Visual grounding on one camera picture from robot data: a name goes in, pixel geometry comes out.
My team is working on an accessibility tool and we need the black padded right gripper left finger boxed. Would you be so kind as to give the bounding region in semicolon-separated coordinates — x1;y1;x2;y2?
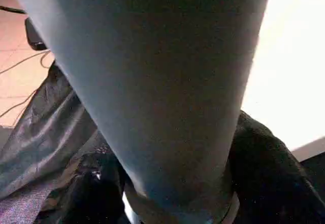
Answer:
38;130;133;224

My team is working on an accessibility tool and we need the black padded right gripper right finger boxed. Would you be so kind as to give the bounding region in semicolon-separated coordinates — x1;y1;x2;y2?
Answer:
227;110;325;224

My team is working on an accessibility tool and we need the white plastic table top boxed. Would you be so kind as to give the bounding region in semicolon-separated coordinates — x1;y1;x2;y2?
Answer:
238;0;325;163

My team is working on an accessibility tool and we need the white plastic table leg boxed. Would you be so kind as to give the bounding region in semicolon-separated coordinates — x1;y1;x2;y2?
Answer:
5;0;275;224

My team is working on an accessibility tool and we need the black mat cover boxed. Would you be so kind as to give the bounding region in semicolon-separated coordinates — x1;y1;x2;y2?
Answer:
0;61;110;224

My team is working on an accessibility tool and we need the thin black floor cable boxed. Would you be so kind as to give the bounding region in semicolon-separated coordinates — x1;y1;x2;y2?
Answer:
0;51;55;118

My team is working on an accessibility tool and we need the thick black plug cable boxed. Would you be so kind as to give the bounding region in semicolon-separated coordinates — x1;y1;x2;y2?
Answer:
0;5;26;14

